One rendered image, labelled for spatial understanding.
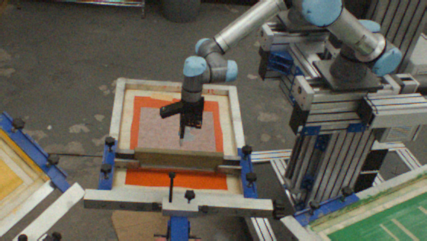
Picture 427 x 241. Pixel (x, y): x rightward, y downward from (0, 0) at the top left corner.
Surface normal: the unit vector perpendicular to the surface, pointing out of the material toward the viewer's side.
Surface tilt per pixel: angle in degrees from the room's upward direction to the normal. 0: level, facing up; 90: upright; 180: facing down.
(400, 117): 90
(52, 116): 0
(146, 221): 0
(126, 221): 1
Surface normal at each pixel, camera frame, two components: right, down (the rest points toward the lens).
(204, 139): 0.08, -0.75
